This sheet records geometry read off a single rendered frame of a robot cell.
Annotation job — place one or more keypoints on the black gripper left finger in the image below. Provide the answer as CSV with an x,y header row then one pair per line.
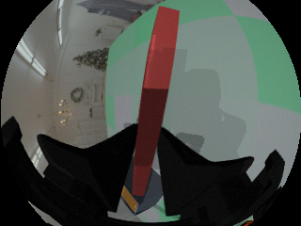
x,y
103,166

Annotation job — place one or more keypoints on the dark red square lid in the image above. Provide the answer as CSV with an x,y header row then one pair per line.
x,y
156,82

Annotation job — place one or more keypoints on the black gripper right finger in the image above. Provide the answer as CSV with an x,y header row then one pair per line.
x,y
186,175

